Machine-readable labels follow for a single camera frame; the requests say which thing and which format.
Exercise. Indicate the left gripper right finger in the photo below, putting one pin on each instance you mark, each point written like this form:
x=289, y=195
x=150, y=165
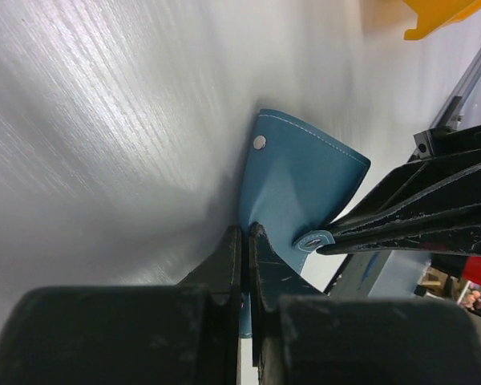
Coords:
x=301, y=336

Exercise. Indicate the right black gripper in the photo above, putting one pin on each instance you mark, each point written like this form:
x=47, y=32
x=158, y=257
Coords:
x=421, y=190

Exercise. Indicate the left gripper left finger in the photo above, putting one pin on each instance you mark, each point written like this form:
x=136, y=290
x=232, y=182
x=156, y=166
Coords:
x=182, y=334

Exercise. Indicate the blue leather card holder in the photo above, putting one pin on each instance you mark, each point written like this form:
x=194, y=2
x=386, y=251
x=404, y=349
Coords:
x=297, y=179

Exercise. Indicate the orange plastic card stand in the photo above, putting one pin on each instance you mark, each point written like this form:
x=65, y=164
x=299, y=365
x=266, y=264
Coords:
x=435, y=14

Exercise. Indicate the aluminium frame rail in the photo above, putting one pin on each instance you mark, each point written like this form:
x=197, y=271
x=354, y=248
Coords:
x=449, y=117

